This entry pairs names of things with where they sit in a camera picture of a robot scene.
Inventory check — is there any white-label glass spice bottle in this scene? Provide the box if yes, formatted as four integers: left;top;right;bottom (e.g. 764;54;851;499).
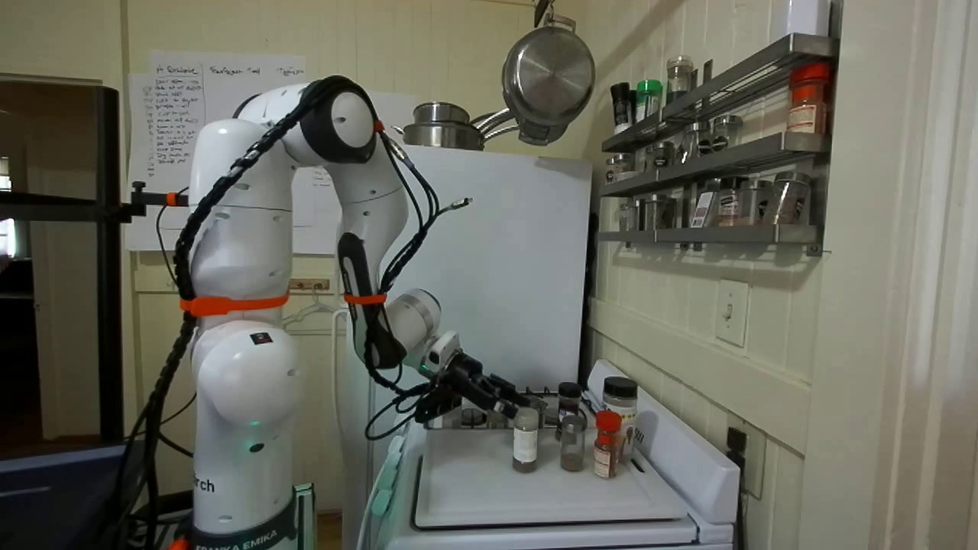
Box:
510;402;544;474

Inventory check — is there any steel pot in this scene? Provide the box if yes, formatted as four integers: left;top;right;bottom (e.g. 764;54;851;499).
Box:
399;97;515;154

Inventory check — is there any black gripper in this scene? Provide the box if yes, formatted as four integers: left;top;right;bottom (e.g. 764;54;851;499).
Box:
434;349;531;422

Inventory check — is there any silver-lid rack spice jar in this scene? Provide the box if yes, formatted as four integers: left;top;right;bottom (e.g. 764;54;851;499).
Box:
666;54;696;105

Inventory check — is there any hanging steel pan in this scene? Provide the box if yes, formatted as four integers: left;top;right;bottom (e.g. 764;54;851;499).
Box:
498;0;598;151

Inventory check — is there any red-cap spice bottle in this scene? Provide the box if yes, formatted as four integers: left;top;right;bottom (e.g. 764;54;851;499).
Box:
592;408;626;480

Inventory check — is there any clear glass spice jar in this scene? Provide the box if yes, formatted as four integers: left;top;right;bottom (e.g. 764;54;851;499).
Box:
558;407;589;474

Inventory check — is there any large black-lid spice jar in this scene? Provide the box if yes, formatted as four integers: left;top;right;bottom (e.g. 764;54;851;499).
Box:
601;375;643;467

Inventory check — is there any glass rack spice jar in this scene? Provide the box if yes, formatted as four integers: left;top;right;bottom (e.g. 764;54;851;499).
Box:
685;180;714;228
636;194;669;232
771;170;817;228
711;178;756;228
705;114;746;154

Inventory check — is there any black-lid rack spice jar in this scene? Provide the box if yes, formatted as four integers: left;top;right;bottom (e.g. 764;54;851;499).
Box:
607;84;636;132

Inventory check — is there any white refrigerator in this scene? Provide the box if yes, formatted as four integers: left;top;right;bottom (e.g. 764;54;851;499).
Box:
336;143;597;550

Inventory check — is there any green-lid spice jar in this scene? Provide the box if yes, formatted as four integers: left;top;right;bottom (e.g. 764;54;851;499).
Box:
636;76;666;122

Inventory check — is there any white gas stove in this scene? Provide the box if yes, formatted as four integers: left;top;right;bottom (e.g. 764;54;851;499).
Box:
353;361;746;550

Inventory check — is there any black metal frame stand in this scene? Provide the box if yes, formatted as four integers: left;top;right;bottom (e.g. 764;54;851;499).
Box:
0;80;192;445

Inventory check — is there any white wall outlet plate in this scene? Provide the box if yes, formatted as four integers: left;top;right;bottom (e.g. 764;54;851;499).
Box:
714;281;753;349

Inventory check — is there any red-lid spice jar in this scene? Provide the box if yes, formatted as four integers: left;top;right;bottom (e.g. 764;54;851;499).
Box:
785;58;834;142

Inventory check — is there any dark blue laptop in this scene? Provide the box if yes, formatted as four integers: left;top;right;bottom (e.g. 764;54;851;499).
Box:
0;439;131;550

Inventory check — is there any grey metal spice rack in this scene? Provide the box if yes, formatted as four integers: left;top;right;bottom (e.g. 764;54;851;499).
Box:
592;31;840;258

